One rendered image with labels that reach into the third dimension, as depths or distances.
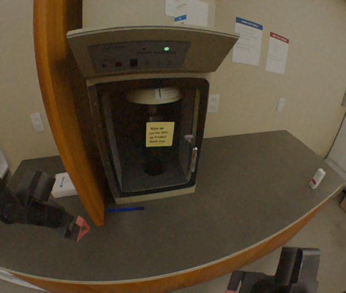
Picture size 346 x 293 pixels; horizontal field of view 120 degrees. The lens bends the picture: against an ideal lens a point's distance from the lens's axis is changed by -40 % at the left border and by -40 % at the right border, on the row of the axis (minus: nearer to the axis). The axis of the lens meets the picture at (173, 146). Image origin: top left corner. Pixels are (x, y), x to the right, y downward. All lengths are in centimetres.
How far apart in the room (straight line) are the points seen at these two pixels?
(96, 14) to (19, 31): 68
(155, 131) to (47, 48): 34
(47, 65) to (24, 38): 68
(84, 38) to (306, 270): 47
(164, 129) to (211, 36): 27
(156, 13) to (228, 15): 64
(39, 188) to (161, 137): 34
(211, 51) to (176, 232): 53
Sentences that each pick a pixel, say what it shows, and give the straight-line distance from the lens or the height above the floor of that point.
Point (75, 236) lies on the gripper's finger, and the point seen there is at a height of 110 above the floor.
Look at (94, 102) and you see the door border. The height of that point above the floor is 134.
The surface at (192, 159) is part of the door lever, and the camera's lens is 48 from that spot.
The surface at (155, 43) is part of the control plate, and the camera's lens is 32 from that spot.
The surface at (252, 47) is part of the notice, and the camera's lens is 110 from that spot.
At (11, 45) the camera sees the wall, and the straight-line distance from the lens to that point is 107.
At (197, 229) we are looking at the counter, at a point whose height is 94.
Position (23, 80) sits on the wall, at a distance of 103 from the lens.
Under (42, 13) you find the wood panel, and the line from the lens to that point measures 37.
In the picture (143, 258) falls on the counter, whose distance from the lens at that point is 55.
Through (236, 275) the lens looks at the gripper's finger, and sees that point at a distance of 37.
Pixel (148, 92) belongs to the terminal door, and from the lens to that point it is 41.
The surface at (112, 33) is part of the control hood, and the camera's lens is 30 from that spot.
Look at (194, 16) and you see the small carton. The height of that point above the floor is 153.
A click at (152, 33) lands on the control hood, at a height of 149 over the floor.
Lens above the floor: 146
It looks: 34 degrees down
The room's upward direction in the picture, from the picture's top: 2 degrees clockwise
